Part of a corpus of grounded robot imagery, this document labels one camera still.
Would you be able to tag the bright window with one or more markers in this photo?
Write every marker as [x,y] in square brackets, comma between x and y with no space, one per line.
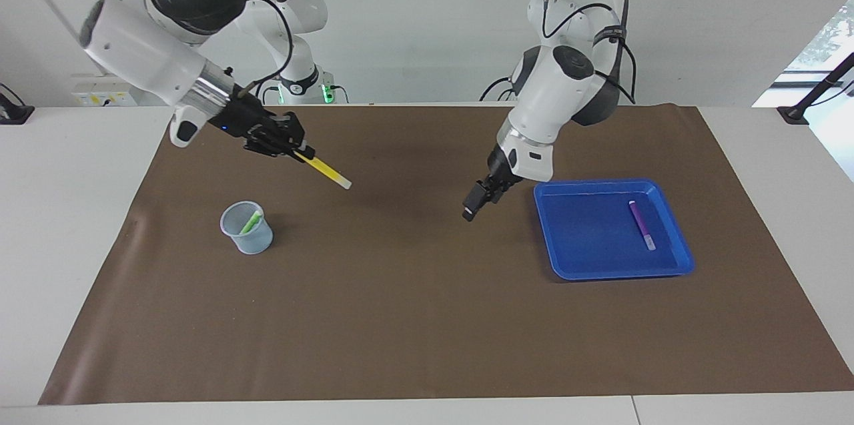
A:
[830,38]

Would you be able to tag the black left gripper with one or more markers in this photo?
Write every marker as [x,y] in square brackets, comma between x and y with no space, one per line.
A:
[500,178]

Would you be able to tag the translucent plastic cup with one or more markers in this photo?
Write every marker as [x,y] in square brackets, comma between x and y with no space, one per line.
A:
[257,243]

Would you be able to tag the green pen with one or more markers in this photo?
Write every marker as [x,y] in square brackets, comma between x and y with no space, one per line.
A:
[251,222]

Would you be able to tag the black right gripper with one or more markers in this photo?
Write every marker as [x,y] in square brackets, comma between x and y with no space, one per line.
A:
[257,126]

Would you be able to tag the purple pen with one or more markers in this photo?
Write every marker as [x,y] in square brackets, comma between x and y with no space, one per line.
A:
[641,223]

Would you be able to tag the brown paper table mat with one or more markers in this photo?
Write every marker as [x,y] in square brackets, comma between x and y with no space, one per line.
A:
[427,318]

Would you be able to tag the black angled stand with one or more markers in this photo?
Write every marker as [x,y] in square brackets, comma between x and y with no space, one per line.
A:
[794,115]

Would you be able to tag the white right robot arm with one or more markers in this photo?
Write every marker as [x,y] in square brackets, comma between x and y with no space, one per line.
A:
[140,51]

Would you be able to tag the yellow pen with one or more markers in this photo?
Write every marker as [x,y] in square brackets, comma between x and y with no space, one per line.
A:
[327,173]

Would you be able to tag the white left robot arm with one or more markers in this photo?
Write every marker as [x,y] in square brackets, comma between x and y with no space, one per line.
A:
[554,91]

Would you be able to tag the blue plastic tray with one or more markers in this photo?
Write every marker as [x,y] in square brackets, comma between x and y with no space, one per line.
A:
[587,238]

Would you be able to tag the white wall power socket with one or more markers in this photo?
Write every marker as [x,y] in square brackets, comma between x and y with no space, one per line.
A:
[93,95]

